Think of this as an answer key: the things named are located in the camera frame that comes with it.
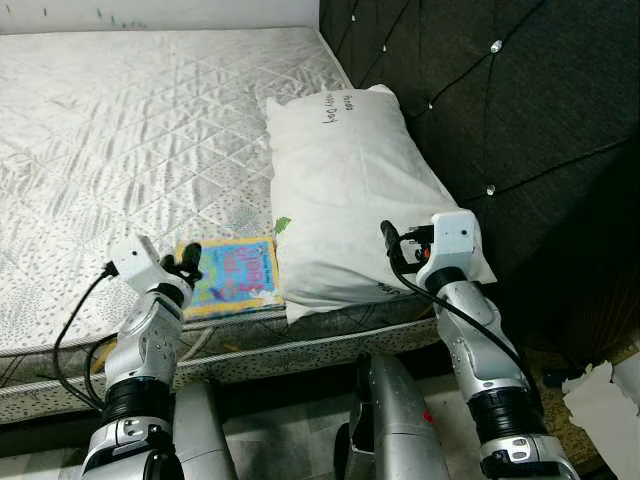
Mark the colourful children's book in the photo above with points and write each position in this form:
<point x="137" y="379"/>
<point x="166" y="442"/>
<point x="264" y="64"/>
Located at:
<point x="240" y="275"/>

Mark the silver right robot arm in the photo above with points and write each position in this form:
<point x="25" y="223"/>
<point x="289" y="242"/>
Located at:
<point x="480" y="350"/>

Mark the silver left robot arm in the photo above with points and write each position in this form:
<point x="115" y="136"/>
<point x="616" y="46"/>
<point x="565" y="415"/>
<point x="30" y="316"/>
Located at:
<point x="145" y="340"/>

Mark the white pillow with writing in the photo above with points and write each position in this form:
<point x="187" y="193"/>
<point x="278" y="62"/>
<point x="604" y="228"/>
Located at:
<point x="350" y="200"/>

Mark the white quilted mattress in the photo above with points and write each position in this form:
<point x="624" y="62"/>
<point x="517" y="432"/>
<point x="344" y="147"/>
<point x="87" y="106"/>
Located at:
<point x="130" y="130"/>

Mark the silver left robot leg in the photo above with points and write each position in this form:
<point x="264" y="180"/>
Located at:
<point x="200" y="440"/>

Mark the silver robot leg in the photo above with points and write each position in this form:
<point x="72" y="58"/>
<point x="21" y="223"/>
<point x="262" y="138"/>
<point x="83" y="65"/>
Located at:
<point x="200" y="440"/>
<point x="395" y="420"/>

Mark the silver right robot leg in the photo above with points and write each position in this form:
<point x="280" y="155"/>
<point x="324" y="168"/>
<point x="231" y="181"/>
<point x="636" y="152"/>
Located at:
<point x="395" y="420"/>

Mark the black tufted headboard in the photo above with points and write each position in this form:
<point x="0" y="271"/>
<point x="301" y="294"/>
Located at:
<point x="540" y="100"/>

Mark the white paper bag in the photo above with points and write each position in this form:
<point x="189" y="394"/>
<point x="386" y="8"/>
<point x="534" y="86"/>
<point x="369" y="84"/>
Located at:
<point x="595" y="420"/>

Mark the brown rug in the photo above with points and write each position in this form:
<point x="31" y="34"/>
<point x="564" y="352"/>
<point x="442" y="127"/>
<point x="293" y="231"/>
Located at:
<point x="562" y="450"/>

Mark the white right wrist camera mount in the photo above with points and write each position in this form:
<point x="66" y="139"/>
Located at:
<point x="455" y="235"/>

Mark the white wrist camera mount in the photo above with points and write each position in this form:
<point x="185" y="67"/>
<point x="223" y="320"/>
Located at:
<point x="130" y="260"/>
<point x="455" y="235"/>

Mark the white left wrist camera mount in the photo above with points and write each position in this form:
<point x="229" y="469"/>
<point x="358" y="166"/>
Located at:
<point x="130" y="260"/>

